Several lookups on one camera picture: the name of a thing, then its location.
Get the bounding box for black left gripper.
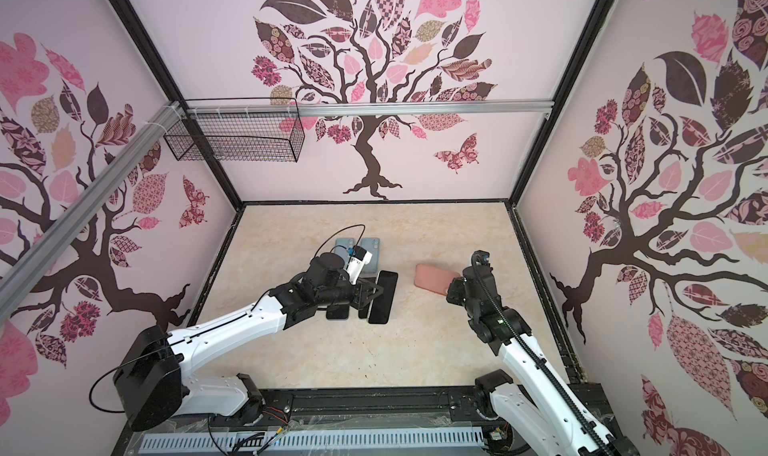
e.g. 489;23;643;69
318;275;384;310

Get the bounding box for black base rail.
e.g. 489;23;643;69
113;383;601;456

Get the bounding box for black phone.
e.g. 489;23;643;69
325;304;350;320
367;270;399;325

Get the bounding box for black wire basket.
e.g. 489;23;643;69
164;96;305;163

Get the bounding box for aluminium rail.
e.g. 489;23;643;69
1;101;183;321
186;99;554;117

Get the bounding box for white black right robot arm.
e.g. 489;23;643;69
446;250;638;455

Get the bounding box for light green phone case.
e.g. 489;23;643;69
333;238;356;261

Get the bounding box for aluminium rail left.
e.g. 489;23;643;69
1;101;183;321

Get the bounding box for white slotted cable duct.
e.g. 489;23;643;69
133;427;485;455

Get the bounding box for black corner frame post left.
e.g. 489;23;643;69
108;0;245;213

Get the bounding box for pale blue phone case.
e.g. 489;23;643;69
359;237;381;278

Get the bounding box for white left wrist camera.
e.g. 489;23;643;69
345;245;373;285

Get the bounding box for black corner frame post right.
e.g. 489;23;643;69
507;0;617;208

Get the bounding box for pink phone case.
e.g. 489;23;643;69
414;263;460;296

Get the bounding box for aluminium rail back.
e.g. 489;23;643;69
186;99;554;117

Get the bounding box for black corner frame post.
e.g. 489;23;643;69
507;0;617;208
108;0;245;213

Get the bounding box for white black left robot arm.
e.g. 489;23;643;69
108;245;384;432

